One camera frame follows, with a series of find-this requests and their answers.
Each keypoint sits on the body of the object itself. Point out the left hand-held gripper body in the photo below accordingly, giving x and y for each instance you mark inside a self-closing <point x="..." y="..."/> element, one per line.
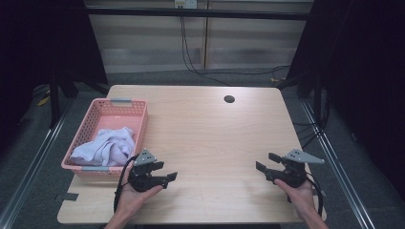
<point x="143" y="178"/>

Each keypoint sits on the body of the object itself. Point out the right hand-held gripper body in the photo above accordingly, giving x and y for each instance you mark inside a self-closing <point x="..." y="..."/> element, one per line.
<point x="291" y="175"/>

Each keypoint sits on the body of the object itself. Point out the white printed towel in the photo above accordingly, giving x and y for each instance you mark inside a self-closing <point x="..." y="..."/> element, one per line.
<point x="105" y="147"/>

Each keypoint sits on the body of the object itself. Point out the pink plastic basket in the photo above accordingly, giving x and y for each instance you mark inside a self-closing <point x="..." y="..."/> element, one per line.
<point x="111" y="121"/>

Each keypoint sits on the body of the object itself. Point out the person's left hand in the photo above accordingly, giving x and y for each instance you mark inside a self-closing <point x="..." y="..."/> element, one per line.
<point x="133" y="198"/>

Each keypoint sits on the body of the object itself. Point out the person's right hand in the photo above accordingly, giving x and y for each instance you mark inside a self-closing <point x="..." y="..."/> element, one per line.
<point x="297" y="198"/>

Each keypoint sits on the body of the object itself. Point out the grey tape strip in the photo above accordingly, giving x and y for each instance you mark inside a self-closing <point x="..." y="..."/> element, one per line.
<point x="322" y="192"/>
<point x="67" y="197"/>

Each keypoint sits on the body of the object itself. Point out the black metal stand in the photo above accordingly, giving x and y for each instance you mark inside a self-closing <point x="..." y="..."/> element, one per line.
<point x="317" y="98"/>
<point x="54" y="101"/>

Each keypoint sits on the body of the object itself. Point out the yellow tool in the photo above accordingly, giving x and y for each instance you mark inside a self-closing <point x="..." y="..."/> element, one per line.
<point x="43" y="101"/>

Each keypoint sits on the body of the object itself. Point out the black curtain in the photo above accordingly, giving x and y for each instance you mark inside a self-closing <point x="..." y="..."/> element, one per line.
<point x="366" y="63"/>
<point x="38" y="47"/>

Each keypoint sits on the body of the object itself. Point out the black horizontal bar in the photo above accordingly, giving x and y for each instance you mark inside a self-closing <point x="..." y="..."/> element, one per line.
<point x="143" y="12"/>

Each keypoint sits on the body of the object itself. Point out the metal floor rail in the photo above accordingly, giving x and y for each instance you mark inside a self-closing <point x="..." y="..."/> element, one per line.
<point x="334" y="159"/>
<point x="38" y="152"/>

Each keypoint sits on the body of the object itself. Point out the white wall outlet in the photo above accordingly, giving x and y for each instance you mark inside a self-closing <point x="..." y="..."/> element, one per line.
<point x="186" y="4"/>

